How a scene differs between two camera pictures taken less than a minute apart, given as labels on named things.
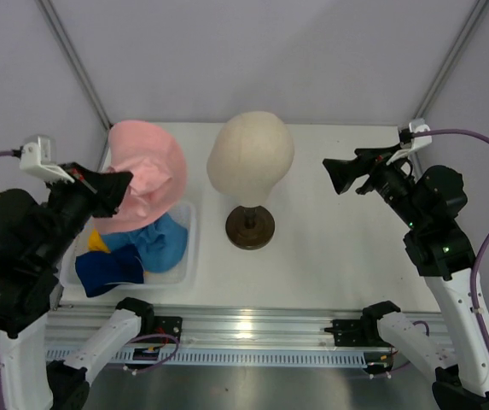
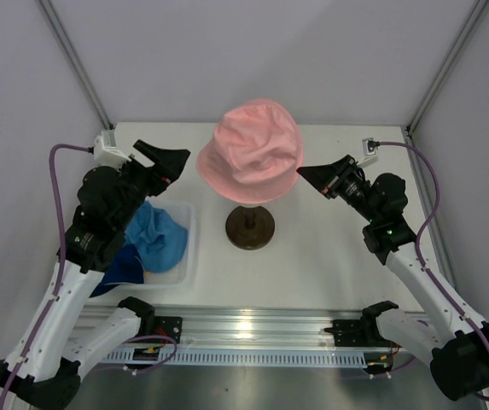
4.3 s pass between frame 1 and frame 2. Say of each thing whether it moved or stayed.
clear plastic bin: stayed
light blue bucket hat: stayed
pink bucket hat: moved
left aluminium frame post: stayed
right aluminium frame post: stayed
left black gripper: moved
